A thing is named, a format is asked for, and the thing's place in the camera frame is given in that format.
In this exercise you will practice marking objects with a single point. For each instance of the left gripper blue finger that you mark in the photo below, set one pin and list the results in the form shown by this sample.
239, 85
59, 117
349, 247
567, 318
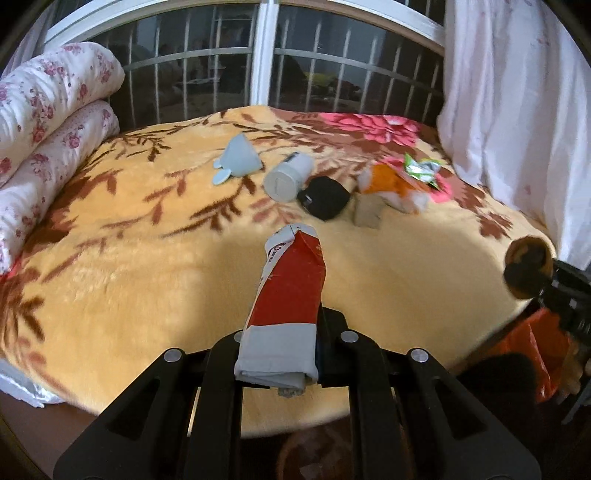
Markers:
328, 347

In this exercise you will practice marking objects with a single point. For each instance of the brown round object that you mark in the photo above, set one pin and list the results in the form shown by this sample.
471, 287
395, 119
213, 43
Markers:
528, 267

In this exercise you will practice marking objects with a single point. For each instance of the red white package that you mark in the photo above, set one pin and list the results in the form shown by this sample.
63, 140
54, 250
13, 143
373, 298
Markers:
277, 348

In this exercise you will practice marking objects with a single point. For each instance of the green snack wrapper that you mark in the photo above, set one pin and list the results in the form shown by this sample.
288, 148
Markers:
425, 171

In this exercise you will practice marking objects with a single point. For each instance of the orange plastic trash bin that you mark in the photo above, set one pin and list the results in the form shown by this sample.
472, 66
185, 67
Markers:
321, 452

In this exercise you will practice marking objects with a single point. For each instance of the black round object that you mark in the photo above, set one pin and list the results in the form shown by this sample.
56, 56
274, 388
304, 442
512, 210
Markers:
324, 198

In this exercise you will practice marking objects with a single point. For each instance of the white cylindrical container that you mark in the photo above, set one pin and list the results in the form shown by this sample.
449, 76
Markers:
284, 182

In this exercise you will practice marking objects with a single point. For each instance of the orange white plush toy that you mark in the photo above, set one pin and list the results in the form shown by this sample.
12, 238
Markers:
395, 187

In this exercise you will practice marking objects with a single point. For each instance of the white curtain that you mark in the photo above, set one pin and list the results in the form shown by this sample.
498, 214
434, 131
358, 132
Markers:
516, 114

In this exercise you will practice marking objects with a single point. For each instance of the yellow floral plush blanket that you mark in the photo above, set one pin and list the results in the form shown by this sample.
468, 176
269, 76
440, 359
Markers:
141, 252

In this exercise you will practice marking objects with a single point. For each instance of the light blue plastic funnel cup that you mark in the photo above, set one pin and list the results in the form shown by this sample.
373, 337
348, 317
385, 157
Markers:
238, 159

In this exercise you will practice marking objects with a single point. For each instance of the white floral rolled quilt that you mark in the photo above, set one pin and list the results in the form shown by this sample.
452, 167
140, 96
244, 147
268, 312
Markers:
54, 114

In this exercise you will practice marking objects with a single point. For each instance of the white bed frame side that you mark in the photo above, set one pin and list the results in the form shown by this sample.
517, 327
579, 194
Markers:
16, 384

